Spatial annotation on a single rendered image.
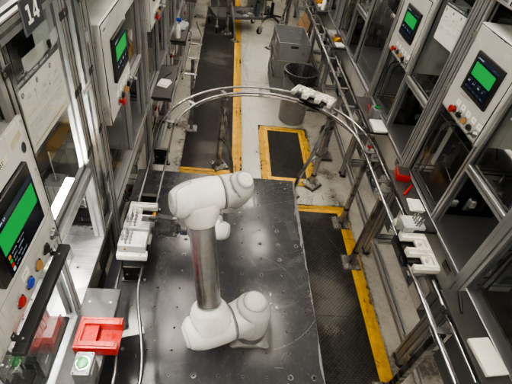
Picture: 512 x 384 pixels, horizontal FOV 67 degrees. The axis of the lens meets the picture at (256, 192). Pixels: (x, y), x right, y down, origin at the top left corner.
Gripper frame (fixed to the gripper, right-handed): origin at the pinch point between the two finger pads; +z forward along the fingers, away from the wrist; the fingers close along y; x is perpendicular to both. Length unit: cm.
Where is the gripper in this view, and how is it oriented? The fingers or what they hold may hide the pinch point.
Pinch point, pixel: (147, 225)
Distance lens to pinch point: 204.6
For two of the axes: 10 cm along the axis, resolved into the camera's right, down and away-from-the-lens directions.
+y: 1.3, -7.3, -6.7
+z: -9.9, -0.9, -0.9
